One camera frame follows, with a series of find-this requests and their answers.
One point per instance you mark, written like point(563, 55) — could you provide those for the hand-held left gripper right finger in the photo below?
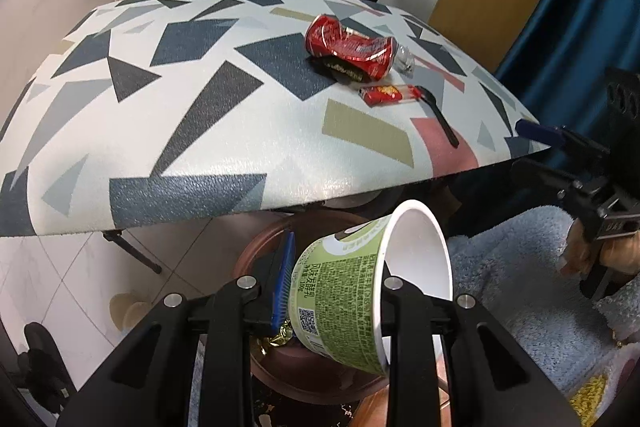
point(405, 322)

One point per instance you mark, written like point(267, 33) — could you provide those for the brown plastic basin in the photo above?
point(310, 382)

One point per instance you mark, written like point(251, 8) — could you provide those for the gold foil wrapper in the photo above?
point(275, 342)

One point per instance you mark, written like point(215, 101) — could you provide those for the black plastic spork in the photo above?
point(442, 119)

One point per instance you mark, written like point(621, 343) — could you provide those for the white textured cloth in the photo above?
point(620, 322)

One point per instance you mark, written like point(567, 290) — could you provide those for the black slipper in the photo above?
point(40, 357)

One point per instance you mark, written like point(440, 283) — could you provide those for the table with geometric tablecloth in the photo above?
point(150, 132)

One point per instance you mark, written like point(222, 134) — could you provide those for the crushed red can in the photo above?
point(345, 42)

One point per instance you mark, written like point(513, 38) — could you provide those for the red snack wrapper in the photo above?
point(382, 94)

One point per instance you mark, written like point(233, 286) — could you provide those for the person's right hand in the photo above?
point(575, 252)

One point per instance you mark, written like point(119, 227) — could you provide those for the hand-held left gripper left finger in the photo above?
point(285, 277)

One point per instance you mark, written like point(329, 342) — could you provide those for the black folding table leg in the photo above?
point(135, 252)

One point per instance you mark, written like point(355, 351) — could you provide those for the dark green snack packet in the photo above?
point(345, 71)

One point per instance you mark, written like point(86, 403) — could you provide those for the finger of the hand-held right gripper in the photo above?
point(537, 129)
point(540, 174)

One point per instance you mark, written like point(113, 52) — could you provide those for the light blue fleece garment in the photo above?
point(500, 287)

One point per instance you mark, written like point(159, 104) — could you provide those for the yellow patterned cloth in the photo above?
point(590, 402)

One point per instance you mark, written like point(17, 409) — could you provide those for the green paper cup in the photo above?
point(340, 287)

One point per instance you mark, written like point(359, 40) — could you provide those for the clear plastic wrapper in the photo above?
point(405, 59)

